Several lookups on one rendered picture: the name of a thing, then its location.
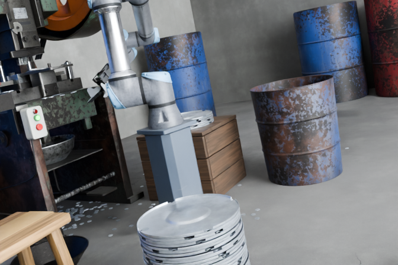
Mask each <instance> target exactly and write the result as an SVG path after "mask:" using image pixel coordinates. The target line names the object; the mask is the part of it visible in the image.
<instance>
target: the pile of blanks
mask: <svg viewBox="0 0 398 265"><path fill-rule="evenodd" d="M137 232H138V230H137ZM138 235H139V238H140V245H141V247H142V251H143V260H144V263H145V265H251V264H250V260H249V251H248V249H247V246H246V238H245V232H244V226H243V222H242V216H241V214H240V212H239V215H238V216H237V218H236V219H235V220H234V221H233V222H232V223H230V224H229V225H227V226H226V227H224V228H222V229H220V230H218V231H216V232H213V233H211V234H208V235H205V236H202V237H198V238H193V239H191V238H189V239H188V240H184V241H172V242H161V241H152V240H148V239H146V238H143V237H142V236H141V235H140V234H139V232H138Z"/></svg>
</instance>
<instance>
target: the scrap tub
mask: <svg viewBox="0 0 398 265"><path fill-rule="evenodd" d="M249 91H250V92H251V97H252V102H253V107H254V111H255V116H256V120H255V121H256V122H257V125H258V130H259V135H260V139H261V144H262V151H263V152H264V158H265V163H266V167H267V172H268V177H269V180H270V181H271V182H272V183H275V184H277V185H283V186H306V185H313V184H317V183H322V182H326V181H328V180H331V179H334V178H336V177H337V176H339V175H340V174H341V173H342V171H343V168H342V157H341V146H340V140H341V138H340V137H339V128H338V117H337V108H338V107H337V106H336V100H335V88H334V82H333V75H313V76H303V77H295V78H291V79H284V80H278V81H275V82H270V83H266V84H263V85H259V86H256V87H253V88H251V89H250V90H249Z"/></svg>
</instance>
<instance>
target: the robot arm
mask: <svg viewBox="0 0 398 265"><path fill-rule="evenodd" d="M87 1H88V6H89V8H91V9H93V11H94V13H95V14H97V15H98V17H99V22H100V26H101V31H102V36H103V39H104V44H105V50H106V53H107V59H108V63H107V64H106V65H105V66H104V67H103V68H102V69H101V71H100V72H98V73H97V74H96V75H95V77H96V76H98V77H96V78H95V77H94V78H95V79H94V78H93V81H94V82H95V83H96V84H97V85H99V86H100V87H101V88H100V87H99V86H97V87H96V88H95V89H93V88H88V89H87V91H88V93H89V95H90V97H91V98H90V100H89V101H88V103H90V102H93V101H94V100H95V99H96V98H97V97H98V96H99V95H100V94H102V92H103V91H105V94H104V96H103V97H104V98H106V97H107V96H109V99H110V101H111V103H112V105H113V107H114V108H115V109H124V108H125V109H127V108H130V107H134V106H139V105H145V104H148V107H149V118H148V123H147V124H148V127H149V129H150V130H159V129H164V128H169V127H174V126H176V125H179V124H182V123H183V122H184V119H183V116H182V115H181V113H180V111H179V109H178V107H177V105H176V102H175V96H174V90H173V87H172V81H171V77H170V74H169V73H168V72H145V73H142V75H141V77H137V76H136V73H135V72H134V71H132V69H131V66H130V63H131V62H132V61H133V60H134V58H135V57H136V55H137V50H136V49H135V47H140V46H145V45H149V44H155V43H158V42H160V38H159V33H158V29H157V28H154V27H153V22H152V16H151V13H150V6H149V0H87ZM123 2H129V3H130V4H131V6H132V9H133V14H134V18H135V21H136V25H137V30H138V31H134V32H130V33H128V32H127V31H126V30H125V29H123V27H122V23H121V18H120V10H121V9H122V6H121V3H123Z"/></svg>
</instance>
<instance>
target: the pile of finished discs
mask: <svg viewBox="0 0 398 265"><path fill-rule="evenodd" d="M181 115H182V116H183V119H196V120H197V123H196V124H194V125H191V126H190V129H191V130H193V129H196V128H200V127H203V126H206V125H209V124H211V123H212V122H213V121H214V119H213V113H212V111H211V110H205V111H202V110H198V111H190V112H183V113H181Z"/></svg>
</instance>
